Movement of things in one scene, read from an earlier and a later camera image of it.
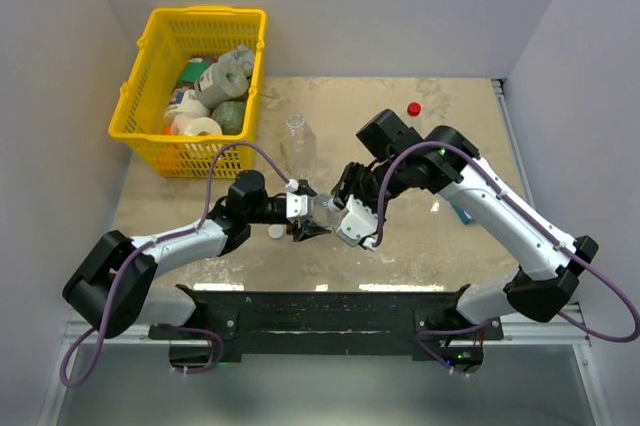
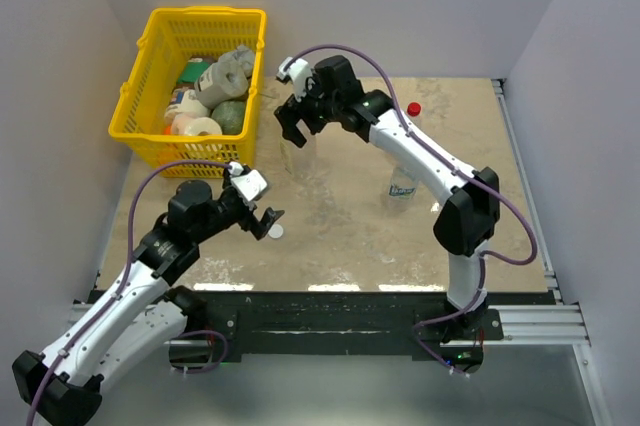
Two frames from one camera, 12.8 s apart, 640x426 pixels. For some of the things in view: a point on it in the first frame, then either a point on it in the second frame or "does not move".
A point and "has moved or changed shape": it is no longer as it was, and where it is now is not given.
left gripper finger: x=309 y=232 → x=268 y=219
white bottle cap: x=276 y=231 does not move
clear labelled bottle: x=326 y=212 has moved or changed shape
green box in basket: x=193 y=70 does not move
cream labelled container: x=183 y=102 does not move
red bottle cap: x=413 y=108 does not move
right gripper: x=350 y=183 → x=289 y=123
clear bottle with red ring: x=415 y=116 does not move
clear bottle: x=298 y=147 does not move
